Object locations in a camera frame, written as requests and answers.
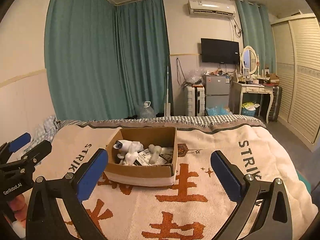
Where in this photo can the small cardboard box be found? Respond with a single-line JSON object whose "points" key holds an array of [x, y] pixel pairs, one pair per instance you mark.
{"points": [[273, 78]]}

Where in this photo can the blue checked quilt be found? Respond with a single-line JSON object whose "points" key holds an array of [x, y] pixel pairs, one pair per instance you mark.
{"points": [[46, 130]]}

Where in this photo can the white dressing table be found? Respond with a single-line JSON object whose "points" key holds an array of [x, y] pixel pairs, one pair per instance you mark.
{"points": [[250, 88]]}

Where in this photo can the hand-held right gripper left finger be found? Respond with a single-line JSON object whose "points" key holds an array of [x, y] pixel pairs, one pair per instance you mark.
{"points": [[92, 175]]}

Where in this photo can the cream printed blanket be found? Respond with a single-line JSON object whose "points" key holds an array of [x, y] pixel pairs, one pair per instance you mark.
{"points": [[197, 140]]}

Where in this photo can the brown cardboard box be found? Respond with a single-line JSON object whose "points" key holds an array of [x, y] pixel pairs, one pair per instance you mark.
{"points": [[140, 173]]}

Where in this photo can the white air conditioner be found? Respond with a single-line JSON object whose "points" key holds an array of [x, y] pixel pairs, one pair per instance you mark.
{"points": [[212, 7]]}

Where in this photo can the basket under dressing table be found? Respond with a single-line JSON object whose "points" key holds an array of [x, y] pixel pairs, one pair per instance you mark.
{"points": [[249, 110]]}

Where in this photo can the cream louvred wardrobe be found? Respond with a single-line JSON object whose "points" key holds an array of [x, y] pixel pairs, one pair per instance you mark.
{"points": [[302, 80]]}

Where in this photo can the green curtain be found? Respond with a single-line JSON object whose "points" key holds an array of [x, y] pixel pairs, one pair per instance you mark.
{"points": [[142, 55], [255, 30], [82, 55]]}

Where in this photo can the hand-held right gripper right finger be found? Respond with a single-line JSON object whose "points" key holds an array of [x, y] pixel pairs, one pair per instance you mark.
{"points": [[226, 175]]}

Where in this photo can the blue plastic bag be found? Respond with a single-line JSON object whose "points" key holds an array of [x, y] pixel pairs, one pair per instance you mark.
{"points": [[217, 110]]}

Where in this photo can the black wall television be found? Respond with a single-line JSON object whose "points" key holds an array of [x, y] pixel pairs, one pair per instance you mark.
{"points": [[220, 51]]}

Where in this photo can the clear plastic bag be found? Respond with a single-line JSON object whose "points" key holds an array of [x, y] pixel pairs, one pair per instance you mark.
{"points": [[196, 76]]}

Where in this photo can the clear water jug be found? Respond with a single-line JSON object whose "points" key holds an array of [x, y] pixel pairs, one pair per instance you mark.
{"points": [[147, 111]]}

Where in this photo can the white mop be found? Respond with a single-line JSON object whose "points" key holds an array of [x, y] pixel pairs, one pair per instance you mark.
{"points": [[167, 100]]}

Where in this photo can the dark suitcase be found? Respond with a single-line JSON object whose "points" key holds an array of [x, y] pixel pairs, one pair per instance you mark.
{"points": [[276, 102]]}

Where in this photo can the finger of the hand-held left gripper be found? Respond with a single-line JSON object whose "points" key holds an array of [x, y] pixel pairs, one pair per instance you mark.
{"points": [[37, 153], [20, 140]]}

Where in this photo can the grey checked bed sheet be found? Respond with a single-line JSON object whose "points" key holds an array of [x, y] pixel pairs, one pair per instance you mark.
{"points": [[175, 120]]}

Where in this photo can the white suitcase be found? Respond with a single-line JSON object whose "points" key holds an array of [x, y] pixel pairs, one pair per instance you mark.
{"points": [[192, 100]]}

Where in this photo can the person's left hand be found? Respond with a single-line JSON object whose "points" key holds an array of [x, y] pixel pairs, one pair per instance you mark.
{"points": [[17, 205]]}

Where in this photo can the white sock blue trim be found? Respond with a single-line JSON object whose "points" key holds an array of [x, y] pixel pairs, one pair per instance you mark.
{"points": [[127, 145]]}

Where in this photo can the white oval vanity mirror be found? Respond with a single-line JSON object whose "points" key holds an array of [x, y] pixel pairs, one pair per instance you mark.
{"points": [[249, 58]]}

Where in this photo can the grey small fridge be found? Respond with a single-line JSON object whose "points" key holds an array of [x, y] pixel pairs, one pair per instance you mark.
{"points": [[216, 90]]}

